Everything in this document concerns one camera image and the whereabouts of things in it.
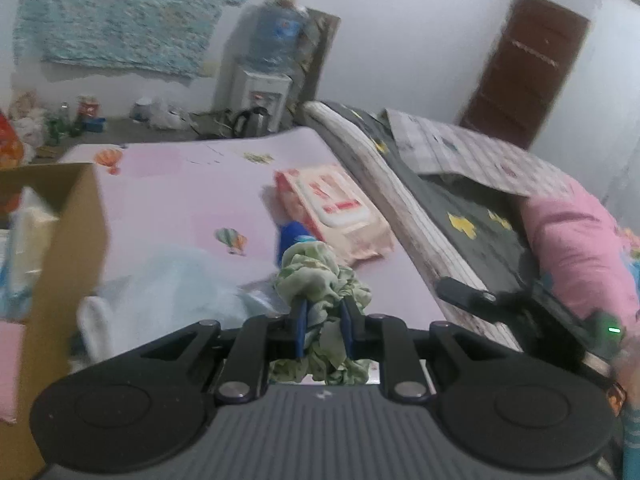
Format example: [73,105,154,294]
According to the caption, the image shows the green bottles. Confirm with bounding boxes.
[44,104,82,142]

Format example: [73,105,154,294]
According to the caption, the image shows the green cloth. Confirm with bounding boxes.
[270,241,373,386]

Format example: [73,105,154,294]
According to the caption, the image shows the white plastic bags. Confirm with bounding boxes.
[131,96,185,131]

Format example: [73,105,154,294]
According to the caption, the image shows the brown cardboard box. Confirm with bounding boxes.
[0,162,109,480]

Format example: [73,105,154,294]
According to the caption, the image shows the white towel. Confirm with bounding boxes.
[76,295,117,362]

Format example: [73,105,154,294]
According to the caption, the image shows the white water dispenser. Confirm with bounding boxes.
[227,65,293,136]

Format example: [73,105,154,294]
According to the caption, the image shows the blue water bottle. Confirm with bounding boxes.
[248,4,308,73]

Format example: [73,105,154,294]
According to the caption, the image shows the grey quilt with yellow print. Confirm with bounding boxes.
[320,102,543,306]

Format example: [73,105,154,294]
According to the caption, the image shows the white striped blanket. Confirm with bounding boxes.
[302,101,523,353]

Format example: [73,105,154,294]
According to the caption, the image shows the brown door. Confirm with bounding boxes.
[459,0,592,151]

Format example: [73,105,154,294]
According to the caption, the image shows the light blue plastic bag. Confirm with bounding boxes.
[94,244,283,322]

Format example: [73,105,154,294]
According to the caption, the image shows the white tissue pack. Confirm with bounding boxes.
[0,186,62,320]

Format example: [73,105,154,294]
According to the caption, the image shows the pink wet wipes pack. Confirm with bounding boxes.
[274,164,396,261]

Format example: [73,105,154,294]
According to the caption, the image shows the grey checkered quilt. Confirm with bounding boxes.
[382,107,577,197]

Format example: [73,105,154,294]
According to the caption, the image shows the pink cloth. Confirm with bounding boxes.
[0,321,29,425]

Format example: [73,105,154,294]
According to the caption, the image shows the red can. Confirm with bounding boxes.
[77,95,101,121]

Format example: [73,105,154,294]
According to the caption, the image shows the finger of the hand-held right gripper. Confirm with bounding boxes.
[434,277,502,320]

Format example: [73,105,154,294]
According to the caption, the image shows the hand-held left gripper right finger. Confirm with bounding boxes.
[340,297,506,403]

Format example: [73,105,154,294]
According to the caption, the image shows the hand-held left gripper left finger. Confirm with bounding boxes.
[140,297,308,406]

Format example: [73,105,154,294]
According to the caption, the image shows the red snack bag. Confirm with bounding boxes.
[0,112,24,169]

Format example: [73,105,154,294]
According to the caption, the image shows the black kettle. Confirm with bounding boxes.
[231,106,271,138]

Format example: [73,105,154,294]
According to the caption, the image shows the pink pillow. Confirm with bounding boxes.
[520,194,640,333]

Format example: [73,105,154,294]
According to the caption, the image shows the pale printed bags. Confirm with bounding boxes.
[9,91,48,148]

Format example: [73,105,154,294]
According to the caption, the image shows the blue patterned wall cloth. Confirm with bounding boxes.
[12,0,258,78]

